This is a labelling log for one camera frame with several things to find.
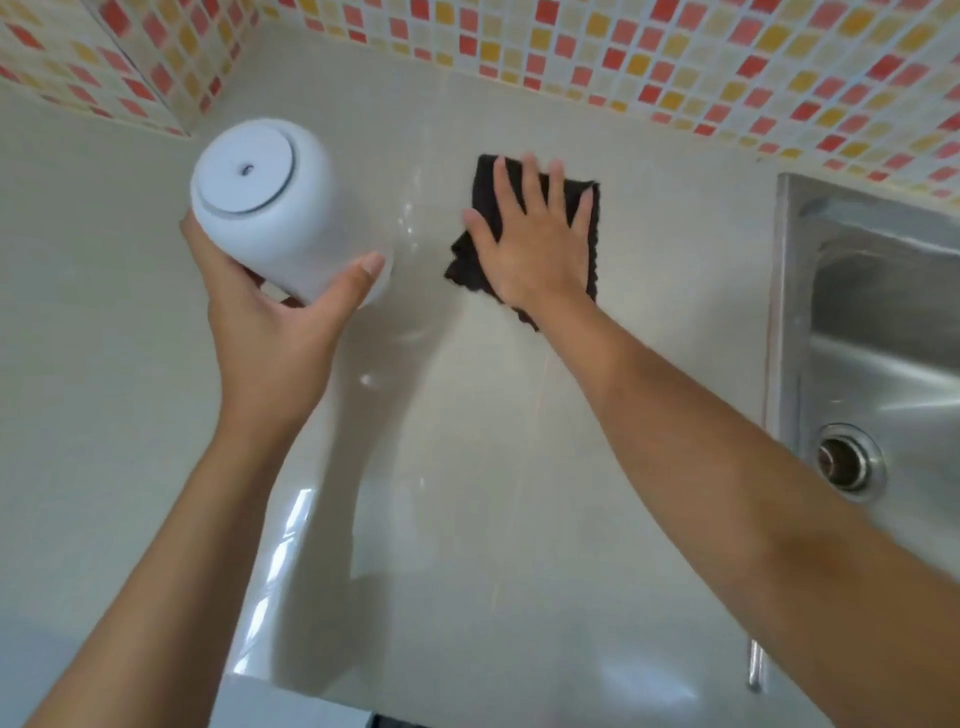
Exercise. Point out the stainless steel sink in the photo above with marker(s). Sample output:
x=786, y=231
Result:
x=874, y=360

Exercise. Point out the person's right hand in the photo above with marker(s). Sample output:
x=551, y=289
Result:
x=532, y=259

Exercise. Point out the person's right middle finger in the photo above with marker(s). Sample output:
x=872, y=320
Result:
x=534, y=187

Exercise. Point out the person's right thumb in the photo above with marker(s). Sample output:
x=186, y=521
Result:
x=480, y=236

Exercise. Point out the person's right little finger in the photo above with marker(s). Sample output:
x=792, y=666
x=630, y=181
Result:
x=583, y=210

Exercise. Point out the person's left thumb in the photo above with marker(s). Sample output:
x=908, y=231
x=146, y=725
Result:
x=352, y=285

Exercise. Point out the white round container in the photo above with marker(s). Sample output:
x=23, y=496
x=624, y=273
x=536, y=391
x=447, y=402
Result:
x=281, y=210

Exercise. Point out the person's right forearm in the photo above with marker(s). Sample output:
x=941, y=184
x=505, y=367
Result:
x=750, y=480

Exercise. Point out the person's left forearm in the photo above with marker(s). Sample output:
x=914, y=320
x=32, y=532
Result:
x=165, y=592

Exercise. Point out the metal sink drain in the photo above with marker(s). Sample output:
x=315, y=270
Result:
x=845, y=462

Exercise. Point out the person's left hand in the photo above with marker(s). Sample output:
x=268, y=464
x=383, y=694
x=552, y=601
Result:
x=270, y=352

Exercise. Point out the black cleaning cloth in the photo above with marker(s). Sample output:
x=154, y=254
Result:
x=480, y=232

